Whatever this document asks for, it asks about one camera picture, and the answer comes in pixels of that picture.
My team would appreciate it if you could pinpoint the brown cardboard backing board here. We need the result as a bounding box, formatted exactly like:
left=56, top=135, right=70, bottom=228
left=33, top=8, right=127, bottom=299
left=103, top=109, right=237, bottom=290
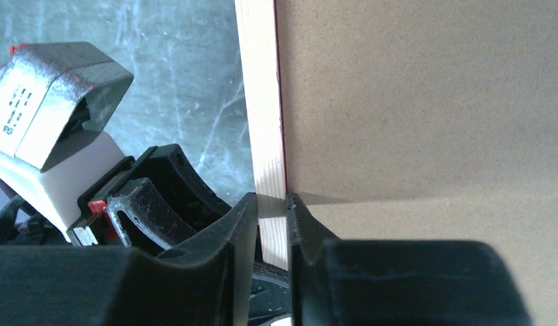
left=276, top=1, right=558, bottom=325

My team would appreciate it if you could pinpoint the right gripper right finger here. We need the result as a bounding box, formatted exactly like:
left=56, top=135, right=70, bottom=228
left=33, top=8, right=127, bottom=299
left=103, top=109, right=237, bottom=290
left=286, top=194, right=533, bottom=325

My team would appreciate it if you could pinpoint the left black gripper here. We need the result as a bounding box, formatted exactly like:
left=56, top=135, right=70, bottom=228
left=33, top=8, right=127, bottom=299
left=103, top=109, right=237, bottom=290
left=0, top=132, right=231, bottom=252

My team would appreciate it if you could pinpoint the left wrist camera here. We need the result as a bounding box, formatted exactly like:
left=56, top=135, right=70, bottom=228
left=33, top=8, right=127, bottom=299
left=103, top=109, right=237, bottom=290
left=0, top=41, right=134, bottom=171

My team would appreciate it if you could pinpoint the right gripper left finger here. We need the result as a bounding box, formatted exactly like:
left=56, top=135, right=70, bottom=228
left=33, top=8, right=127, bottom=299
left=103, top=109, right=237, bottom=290
left=0, top=193, right=257, bottom=325

